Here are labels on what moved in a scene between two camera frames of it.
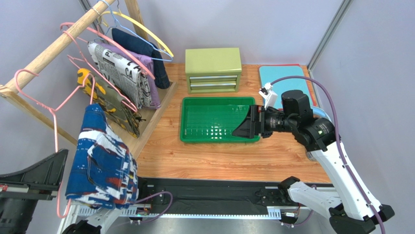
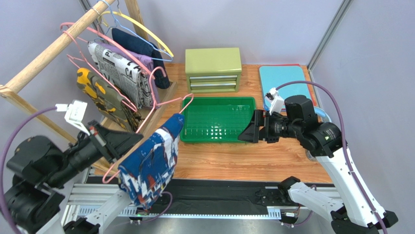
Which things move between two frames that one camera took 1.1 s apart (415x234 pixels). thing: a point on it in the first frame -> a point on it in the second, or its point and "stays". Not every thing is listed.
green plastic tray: [213, 119] stays
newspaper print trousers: [132, 82] stays
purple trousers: [142, 61] stays
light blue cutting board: [270, 74] stays
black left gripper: [44, 177] -> [112, 143]
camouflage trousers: [117, 108] stays
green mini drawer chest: [213, 70] stays
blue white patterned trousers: [103, 172] -> [146, 174]
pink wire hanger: [55, 110] -> [110, 177]
